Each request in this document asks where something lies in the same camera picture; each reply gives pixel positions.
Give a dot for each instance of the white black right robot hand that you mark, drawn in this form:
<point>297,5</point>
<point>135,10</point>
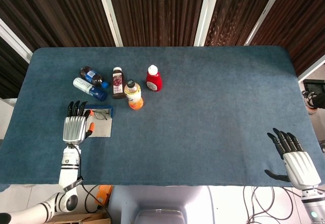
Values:
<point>300,168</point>

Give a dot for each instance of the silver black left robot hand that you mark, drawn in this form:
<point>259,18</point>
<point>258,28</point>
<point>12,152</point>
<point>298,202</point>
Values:
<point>75,128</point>

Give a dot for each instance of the blue box with white lining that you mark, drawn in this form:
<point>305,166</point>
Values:
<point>101,128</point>

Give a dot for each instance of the eyeglasses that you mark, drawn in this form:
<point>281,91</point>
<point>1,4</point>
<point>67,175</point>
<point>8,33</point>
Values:
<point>101,114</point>

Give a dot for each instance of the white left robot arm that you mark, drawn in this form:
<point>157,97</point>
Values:
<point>68,163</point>

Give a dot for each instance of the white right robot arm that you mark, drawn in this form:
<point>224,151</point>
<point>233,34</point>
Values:
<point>313,206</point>

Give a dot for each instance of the white and blue bottle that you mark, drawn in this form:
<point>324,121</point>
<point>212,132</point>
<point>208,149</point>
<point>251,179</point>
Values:
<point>87,88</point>

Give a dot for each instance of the cola bottle with blue cap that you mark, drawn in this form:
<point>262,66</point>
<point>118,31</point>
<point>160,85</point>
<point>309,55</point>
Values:
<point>92,76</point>

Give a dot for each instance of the dark purple juice bottle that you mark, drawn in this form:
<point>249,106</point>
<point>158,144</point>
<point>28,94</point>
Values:
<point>118,84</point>

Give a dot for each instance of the orange juice plastic bottle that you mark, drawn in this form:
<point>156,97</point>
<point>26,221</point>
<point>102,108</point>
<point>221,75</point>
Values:
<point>134,97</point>

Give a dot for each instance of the orange plastic object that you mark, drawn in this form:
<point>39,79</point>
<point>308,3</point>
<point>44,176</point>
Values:
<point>104,196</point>

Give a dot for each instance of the black box device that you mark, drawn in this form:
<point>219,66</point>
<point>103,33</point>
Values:
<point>316,85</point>

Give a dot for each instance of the brown pleated screen panel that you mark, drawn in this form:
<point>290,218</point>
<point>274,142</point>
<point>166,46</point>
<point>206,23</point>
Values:
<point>236,13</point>
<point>10,74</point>
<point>56,13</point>
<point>157,13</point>
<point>302,26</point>

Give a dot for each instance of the brown cardboard box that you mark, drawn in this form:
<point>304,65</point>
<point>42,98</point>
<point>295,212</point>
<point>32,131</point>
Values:
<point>81,219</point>

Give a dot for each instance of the red ketchup squeeze bottle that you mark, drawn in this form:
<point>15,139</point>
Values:
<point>154,80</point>

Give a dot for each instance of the grey robot torso base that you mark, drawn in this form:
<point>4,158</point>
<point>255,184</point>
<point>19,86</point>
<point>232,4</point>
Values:
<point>162,203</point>

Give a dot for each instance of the blue table cloth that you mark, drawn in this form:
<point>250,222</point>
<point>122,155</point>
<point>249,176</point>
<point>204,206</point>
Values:
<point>190,132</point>

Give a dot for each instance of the white screen frame post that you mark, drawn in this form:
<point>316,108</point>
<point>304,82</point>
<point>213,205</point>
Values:
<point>265,13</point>
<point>109,13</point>
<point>312,71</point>
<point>15,39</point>
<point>207,13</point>

